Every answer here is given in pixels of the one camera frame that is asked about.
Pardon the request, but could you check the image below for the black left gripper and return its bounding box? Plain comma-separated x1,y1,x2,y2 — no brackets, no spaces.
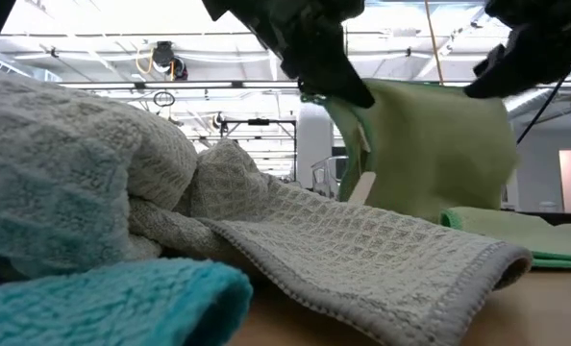
201,0,376,110

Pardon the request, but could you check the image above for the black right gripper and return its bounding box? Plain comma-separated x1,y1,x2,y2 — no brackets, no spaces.
462,0,571,100

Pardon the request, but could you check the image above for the pale green microfiber towel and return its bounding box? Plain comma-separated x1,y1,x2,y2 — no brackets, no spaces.
302,79,571,270

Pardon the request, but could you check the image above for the grey waffle-weave towel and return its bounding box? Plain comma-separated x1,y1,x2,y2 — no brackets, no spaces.
0,66,533,346

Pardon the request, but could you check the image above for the turquoise microfiber towel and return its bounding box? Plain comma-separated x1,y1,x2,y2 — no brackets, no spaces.
0,258,255,346

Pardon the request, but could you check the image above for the white building column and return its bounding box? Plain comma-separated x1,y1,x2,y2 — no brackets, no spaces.
297,103,337,191

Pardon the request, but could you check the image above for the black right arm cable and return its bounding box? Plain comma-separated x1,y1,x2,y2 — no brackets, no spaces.
515,76,568,145

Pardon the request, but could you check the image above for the yellow hanging cable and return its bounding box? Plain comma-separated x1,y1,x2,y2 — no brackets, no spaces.
423,0,446,86

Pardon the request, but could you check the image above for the black aluminium table frame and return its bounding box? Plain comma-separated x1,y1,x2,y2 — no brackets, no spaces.
501,209,571,227

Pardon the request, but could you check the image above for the black cable loop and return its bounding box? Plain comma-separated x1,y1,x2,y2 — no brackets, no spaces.
153,90,176,108

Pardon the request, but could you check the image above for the black ceiling cable reel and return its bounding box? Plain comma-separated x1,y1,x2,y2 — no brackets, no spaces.
136,40,189,82

